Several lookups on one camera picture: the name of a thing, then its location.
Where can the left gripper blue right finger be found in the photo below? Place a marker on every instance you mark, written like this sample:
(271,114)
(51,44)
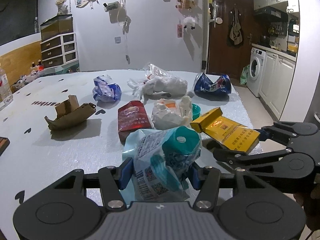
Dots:
(195,176)

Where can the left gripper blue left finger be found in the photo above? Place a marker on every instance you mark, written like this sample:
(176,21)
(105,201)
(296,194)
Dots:
(124,173)

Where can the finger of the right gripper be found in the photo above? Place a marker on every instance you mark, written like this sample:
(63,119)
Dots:
(236,157)
(278,135)

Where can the yellow cigarette box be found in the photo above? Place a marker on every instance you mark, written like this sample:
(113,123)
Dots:
(229,134)

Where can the teal plastic lid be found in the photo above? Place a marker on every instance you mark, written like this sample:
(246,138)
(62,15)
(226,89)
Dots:
(196,110)

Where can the red cigarette pack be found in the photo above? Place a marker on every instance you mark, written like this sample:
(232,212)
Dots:
(131,117)

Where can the crushed blue soda can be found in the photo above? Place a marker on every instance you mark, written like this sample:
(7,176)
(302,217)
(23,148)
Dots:
(221,87)

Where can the white orange wrapper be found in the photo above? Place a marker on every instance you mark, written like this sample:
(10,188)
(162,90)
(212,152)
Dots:
(167,114)

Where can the green plastic bag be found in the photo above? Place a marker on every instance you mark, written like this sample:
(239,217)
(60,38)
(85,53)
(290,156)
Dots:
(244,75)

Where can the white kitchen cabinets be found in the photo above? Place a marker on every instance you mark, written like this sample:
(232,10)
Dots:
(276,84)

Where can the white front-load washing machine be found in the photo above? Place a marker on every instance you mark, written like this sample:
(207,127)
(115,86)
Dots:
(256,71)

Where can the torn brown cardboard piece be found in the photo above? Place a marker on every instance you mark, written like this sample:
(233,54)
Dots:
(69,114)

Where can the dark brown door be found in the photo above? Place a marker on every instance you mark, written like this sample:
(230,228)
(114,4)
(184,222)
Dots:
(225,55)

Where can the crumpled blue white wrapper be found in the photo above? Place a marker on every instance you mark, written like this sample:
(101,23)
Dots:
(105,90)

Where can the white plastic bag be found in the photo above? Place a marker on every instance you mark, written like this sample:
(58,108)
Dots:
(171,85)

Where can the hanging bag on door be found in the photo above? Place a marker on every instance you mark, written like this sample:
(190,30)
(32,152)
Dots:
(235,36)

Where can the clear plastic bag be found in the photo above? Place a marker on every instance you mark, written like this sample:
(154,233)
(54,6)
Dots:
(152,71)

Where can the black range hood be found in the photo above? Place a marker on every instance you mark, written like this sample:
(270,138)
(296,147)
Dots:
(271,14)

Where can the brown box at table edge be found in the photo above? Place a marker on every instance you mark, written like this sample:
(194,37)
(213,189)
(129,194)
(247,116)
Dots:
(4,143)

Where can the pink hanging tag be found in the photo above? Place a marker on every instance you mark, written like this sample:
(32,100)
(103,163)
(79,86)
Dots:
(179,31)

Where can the white plush sheep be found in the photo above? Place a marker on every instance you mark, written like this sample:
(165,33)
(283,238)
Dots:
(189,22)

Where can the white drawer cabinet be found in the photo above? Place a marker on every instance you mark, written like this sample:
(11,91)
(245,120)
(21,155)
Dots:
(59,51)

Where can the glass terrarium tank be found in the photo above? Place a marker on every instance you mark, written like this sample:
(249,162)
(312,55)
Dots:
(59,24)

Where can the dried flower bouquet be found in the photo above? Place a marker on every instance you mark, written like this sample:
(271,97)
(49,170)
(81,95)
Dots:
(62,7)

